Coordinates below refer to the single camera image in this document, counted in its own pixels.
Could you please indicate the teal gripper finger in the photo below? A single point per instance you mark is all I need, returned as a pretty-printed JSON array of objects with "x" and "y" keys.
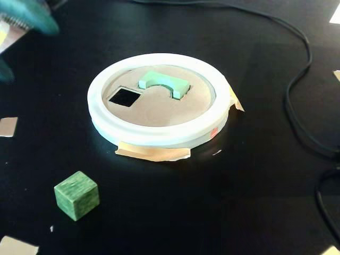
[
  {"x": 6, "y": 71},
  {"x": 32, "y": 14}
]

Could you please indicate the light green U shape block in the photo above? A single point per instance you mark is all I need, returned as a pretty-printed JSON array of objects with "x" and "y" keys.
[{"x": 156, "y": 79}]

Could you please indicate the white round shape sorter lid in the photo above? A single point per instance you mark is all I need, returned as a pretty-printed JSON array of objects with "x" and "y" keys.
[{"x": 159, "y": 117}]

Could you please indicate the green wooden cube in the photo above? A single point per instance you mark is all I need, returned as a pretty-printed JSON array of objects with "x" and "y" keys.
[{"x": 77, "y": 196}]

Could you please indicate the yellow foam piece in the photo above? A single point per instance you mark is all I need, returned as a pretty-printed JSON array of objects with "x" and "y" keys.
[{"x": 154, "y": 154}]

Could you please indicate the short beige masking tape strip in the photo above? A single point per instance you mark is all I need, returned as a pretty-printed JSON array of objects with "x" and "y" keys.
[{"x": 237, "y": 103}]

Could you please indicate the tiny white tape bit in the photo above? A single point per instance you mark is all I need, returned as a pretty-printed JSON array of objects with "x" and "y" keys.
[{"x": 217, "y": 152}]

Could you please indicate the white paper sheet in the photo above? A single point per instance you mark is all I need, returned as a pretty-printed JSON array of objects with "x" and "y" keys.
[{"x": 336, "y": 16}]

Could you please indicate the small beige paper scrap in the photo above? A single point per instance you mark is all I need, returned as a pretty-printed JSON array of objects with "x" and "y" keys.
[{"x": 337, "y": 75}]

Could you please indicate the pale yellow paper corner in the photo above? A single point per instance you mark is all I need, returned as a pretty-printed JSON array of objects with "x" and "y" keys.
[{"x": 333, "y": 251}]

